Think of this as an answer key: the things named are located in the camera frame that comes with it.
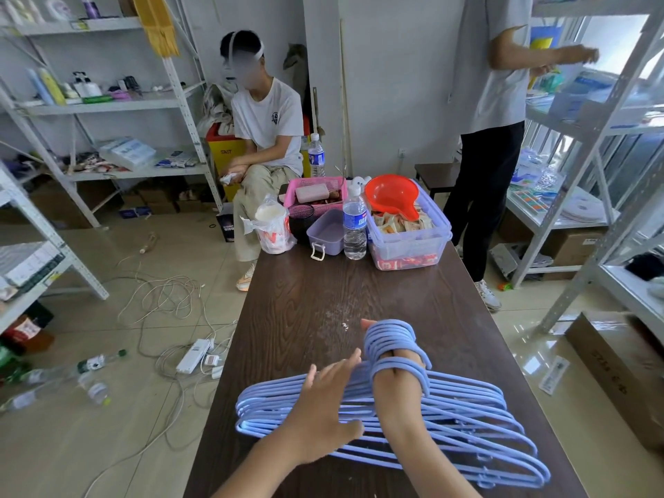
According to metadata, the person's left hand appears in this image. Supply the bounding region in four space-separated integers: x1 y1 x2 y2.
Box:
277 349 367 466

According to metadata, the person's right hand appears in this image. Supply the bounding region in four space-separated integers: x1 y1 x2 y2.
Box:
360 318 426 412

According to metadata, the bunch of blue hangers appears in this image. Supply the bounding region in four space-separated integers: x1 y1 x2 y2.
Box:
234 318 552 489

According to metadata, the person's right forearm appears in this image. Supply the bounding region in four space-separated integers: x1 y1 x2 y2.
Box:
376 407 483 498

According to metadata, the clear plastic storage box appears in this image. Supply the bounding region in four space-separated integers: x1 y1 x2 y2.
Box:
365 180 453 272

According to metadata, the stack of white boxes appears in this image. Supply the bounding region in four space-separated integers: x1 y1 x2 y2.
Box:
0 241 66 302

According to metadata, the dark wooden table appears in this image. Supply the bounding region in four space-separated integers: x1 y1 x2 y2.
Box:
182 238 590 498

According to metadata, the white strip package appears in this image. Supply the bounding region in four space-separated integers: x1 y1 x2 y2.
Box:
538 355 571 396

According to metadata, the clear water bottle blue label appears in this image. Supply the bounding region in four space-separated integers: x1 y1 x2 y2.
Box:
342 183 368 261
308 133 326 178

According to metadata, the pile of small sachets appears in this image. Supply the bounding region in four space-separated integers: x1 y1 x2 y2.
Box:
372 204 436 235

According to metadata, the white flat package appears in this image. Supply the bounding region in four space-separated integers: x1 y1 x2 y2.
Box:
490 242 553 279

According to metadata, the white plastic bag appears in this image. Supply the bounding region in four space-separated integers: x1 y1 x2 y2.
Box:
240 194 297 255

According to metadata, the dark mesh cup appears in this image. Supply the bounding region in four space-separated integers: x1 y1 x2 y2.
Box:
288 203 317 244

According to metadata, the red plastic scoop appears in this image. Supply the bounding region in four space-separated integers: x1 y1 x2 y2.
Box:
364 174 421 223

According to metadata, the small black box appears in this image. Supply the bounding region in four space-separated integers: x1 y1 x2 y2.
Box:
216 203 235 243

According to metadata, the pink sponge block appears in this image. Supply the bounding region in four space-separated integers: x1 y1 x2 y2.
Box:
294 183 331 205

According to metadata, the empty clear plastic bottle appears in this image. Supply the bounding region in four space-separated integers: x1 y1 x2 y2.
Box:
0 376 113 414

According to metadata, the brown cardboard box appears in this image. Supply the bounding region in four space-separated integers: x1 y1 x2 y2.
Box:
539 228 608 282
564 311 664 453
30 178 123 230
137 186 180 216

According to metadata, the dark wooden chair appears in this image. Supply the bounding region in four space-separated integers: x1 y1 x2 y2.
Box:
414 163 463 199

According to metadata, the pink plastic basket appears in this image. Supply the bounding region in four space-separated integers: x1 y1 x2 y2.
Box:
282 176 347 217

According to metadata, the empty clear bottle green cap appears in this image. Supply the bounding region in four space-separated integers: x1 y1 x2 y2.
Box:
23 349 128 385

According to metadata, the colourful paint palette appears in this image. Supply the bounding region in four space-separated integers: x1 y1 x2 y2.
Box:
510 189 551 213

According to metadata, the clear bag with blue print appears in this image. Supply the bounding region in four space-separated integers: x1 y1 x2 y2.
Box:
510 147 566 195

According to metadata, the yellow bin with red lid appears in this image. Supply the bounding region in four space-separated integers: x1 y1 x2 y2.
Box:
206 116 312 203

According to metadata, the black pompom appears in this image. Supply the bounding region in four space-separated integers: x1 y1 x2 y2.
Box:
625 252 664 282

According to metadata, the orange soda bottle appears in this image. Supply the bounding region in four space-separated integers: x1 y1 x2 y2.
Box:
2 303 55 353

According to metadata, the green soda bottle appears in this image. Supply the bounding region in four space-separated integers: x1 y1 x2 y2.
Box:
0 347 32 382

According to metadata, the white and blue box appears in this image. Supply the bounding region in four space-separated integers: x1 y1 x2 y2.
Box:
98 138 156 172

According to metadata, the yellow cloth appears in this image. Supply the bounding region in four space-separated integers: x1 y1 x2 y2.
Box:
129 0 180 59

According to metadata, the small purple box white handle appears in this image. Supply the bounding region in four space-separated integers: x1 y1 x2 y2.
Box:
306 208 346 262

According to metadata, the tangle of white cables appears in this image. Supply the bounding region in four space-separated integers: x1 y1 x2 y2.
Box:
82 253 239 498

